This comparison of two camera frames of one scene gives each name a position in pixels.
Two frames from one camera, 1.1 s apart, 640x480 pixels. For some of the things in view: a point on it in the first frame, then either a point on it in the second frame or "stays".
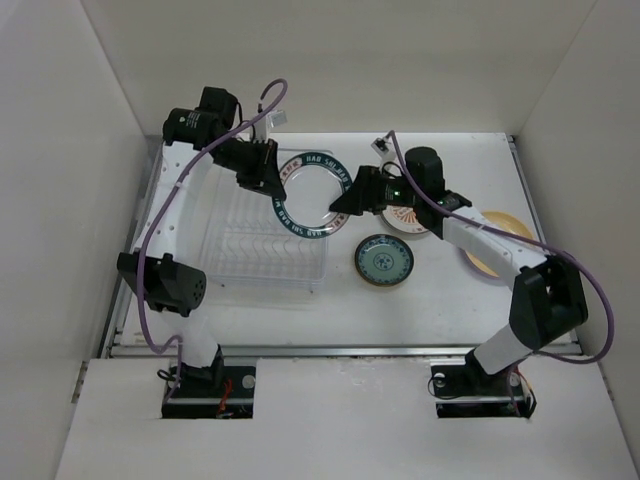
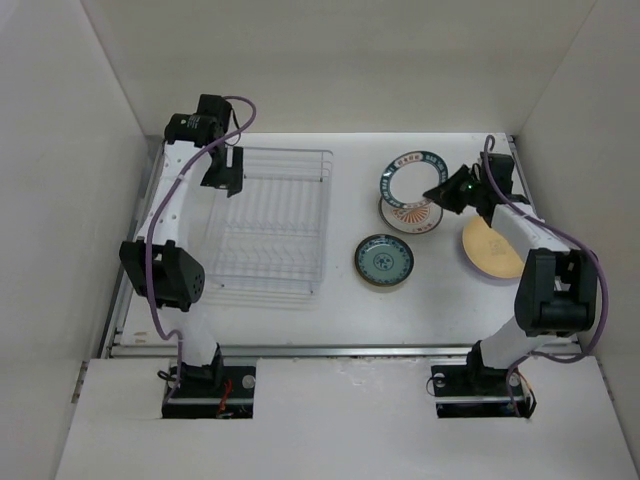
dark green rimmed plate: x=384 y=260 stays
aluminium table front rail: x=146 y=351 stays
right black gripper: x=366 y=196 to x=443 y=193
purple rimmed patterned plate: x=402 y=218 stays
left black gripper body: x=247 y=159 to x=219 y=175
